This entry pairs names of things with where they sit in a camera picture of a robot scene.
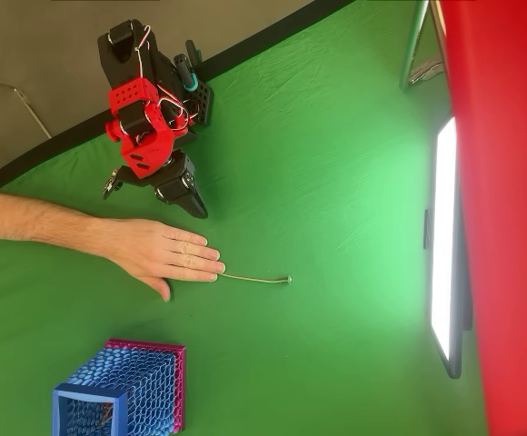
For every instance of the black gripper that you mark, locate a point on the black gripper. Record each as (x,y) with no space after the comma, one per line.
(175,181)

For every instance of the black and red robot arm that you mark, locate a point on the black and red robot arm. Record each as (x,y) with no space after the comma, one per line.
(127,59)

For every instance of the bare hairy forearm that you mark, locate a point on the bare hairy forearm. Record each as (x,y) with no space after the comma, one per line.
(27,218)

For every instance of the blue and pink lattice basket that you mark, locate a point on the blue and pink lattice basket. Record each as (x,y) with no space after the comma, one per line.
(141,381)

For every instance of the bare person hand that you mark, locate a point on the bare person hand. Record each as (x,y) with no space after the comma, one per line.
(154,250)

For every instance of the green cloth with black edge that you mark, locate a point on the green cloth with black edge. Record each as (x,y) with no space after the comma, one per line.
(313,181)

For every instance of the thin metal rod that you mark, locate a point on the thin metal rod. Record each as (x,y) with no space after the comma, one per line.
(32,110)

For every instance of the black flat light panel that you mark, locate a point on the black flat light panel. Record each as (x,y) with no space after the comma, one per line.
(443,227)

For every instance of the chrome tube stand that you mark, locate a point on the chrome tube stand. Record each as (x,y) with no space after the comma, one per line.
(411,54)

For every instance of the large red blurred object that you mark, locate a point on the large red blurred object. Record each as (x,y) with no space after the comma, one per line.
(509,204)

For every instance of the small wrist camera board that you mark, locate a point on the small wrist camera board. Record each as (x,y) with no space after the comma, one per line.
(111,184)

